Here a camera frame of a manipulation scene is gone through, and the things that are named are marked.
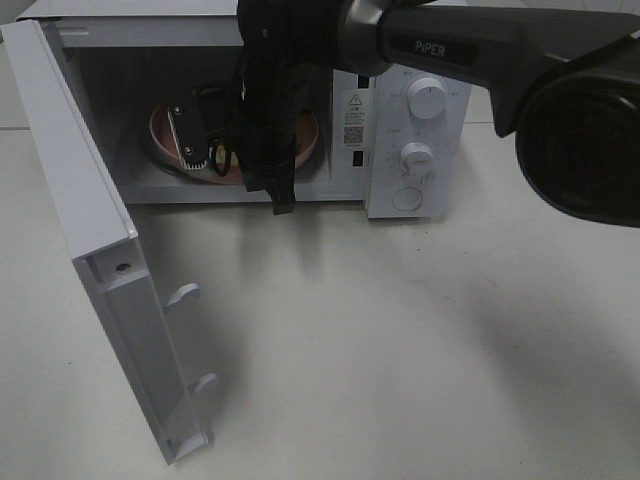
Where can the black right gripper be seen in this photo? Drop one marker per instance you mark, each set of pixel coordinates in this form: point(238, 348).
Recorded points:
point(272, 96)

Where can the pink round plate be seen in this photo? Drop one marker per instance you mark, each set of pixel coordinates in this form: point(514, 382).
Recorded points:
point(308, 134)

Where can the round door release button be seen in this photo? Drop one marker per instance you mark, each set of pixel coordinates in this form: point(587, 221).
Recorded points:
point(408, 199)

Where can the white microwave door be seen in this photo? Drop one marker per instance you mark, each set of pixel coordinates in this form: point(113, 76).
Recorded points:
point(102, 238)

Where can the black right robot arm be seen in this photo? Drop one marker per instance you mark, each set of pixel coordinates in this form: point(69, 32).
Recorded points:
point(565, 83)

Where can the white warning label sticker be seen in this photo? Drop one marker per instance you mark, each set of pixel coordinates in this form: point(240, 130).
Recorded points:
point(353, 118)

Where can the glass microwave turntable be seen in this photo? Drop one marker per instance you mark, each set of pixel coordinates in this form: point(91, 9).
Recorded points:
point(305, 163)

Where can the white lower timer knob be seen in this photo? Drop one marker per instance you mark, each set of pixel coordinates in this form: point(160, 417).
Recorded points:
point(417, 159)

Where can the white microwave oven body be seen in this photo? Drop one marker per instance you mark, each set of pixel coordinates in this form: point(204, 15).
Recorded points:
point(132, 56)

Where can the white upper power knob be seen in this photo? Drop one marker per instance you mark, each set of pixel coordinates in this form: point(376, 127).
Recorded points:
point(427, 98)

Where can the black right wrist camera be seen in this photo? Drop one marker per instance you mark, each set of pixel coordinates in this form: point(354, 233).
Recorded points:
point(188, 130)

